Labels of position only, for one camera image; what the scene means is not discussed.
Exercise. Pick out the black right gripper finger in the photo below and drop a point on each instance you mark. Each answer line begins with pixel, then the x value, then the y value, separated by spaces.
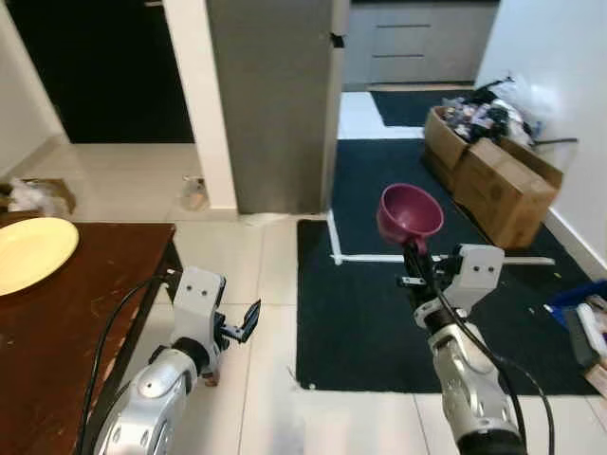
pixel 418 265

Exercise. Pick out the maroon bowl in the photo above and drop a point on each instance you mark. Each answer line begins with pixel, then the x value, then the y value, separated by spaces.
pixel 410 213

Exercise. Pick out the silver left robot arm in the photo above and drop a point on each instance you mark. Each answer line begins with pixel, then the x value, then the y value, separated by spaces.
pixel 152 398

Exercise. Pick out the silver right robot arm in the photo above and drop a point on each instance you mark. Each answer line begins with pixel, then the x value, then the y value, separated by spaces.
pixel 469 389

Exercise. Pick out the large black floor mat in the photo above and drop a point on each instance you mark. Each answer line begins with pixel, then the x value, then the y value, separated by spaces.
pixel 360 313

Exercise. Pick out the large cardboard box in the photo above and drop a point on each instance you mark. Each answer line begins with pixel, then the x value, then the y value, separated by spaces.
pixel 503 194

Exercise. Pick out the small open cardboard box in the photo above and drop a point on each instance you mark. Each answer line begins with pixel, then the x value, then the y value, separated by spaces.
pixel 441 137

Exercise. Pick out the blue plastic bin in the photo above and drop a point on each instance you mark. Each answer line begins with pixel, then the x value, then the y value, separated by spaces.
pixel 575 301

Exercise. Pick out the small clear bottle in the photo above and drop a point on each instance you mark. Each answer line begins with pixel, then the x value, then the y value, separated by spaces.
pixel 194 192

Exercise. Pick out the small black floor mat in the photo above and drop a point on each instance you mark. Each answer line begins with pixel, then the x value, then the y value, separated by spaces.
pixel 408 106

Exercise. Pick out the white plastic bag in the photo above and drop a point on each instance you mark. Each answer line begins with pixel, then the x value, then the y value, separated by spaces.
pixel 524 95

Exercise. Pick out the pale yellow plate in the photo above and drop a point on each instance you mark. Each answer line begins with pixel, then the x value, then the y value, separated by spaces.
pixel 33 254

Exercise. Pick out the grey door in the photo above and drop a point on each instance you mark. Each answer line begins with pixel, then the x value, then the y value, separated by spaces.
pixel 275 104

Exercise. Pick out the grey drawer cabinet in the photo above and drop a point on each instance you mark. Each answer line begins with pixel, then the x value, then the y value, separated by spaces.
pixel 417 43

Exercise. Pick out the box with crumpled plastic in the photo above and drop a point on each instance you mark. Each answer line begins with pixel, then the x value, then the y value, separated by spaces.
pixel 36 196

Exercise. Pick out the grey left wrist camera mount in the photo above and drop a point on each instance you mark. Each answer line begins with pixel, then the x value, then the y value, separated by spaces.
pixel 197 303

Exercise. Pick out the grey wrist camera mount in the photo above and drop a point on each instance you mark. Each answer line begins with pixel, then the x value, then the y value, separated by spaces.
pixel 197 303
pixel 477 273

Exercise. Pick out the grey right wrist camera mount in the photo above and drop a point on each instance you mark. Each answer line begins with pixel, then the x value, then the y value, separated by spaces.
pixel 477 273

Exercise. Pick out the white door frame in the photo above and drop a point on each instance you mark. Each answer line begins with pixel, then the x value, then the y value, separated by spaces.
pixel 204 114

